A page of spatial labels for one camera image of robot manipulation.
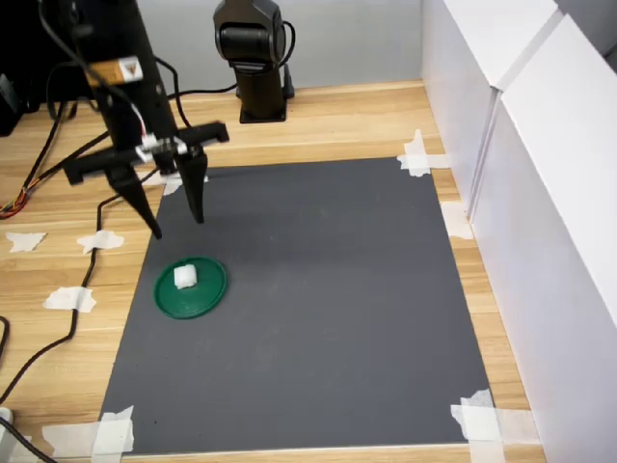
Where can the small white plastic terminal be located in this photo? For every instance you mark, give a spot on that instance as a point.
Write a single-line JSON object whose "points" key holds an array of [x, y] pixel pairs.
{"points": [[185, 277]]}

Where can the round green lid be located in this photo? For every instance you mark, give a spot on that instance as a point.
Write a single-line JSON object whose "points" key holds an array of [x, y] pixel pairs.
{"points": [[202, 299]]}

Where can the white tape piece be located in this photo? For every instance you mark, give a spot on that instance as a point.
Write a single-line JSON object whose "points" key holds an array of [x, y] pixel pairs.
{"points": [[417, 161], [24, 241], [70, 299], [99, 241], [482, 424], [111, 431], [458, 222], [171, 186]]}

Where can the black device box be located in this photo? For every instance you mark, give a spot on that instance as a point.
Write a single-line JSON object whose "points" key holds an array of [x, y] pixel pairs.
{"points": [[12, 106]]}

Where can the person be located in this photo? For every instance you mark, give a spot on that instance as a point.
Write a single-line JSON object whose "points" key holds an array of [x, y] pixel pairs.
{"points": [[29, 38]]}

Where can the dark grey mat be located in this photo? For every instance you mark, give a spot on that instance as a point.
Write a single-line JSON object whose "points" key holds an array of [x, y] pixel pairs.
{"points": [[313, 313]]}

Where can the white power adapter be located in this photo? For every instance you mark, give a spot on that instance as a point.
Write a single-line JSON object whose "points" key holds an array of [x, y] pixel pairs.
{"points": [[6, 424]]}

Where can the white partition panel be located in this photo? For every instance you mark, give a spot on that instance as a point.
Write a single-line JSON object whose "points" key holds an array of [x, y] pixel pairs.
{"points": [[458, 96], [554, 241]]}

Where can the small camera circuit board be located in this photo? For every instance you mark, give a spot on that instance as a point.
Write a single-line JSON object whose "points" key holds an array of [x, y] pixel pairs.
{"points": [[154, 147]]}

